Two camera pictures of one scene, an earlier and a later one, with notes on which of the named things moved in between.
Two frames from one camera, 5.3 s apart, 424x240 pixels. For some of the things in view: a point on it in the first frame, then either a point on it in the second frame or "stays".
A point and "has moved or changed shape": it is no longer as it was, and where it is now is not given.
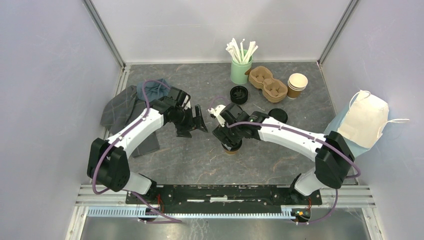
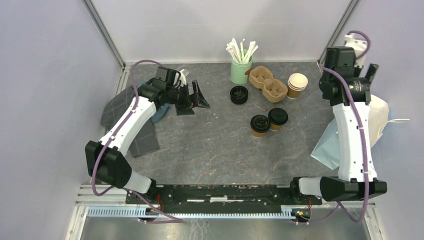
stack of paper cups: x=296 y=83 stays
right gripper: x=235 y=140 → x=371 y=72
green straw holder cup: x=237 y=74 stays
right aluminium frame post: x=336 y=32 stays
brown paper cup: x=231 y=152 has moved or changed shape
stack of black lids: x=239 y=95 stays
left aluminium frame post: x=103 y=28 stays
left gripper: x=184 y=131 → x=185 y=109
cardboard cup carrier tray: x=272 y=90 stays
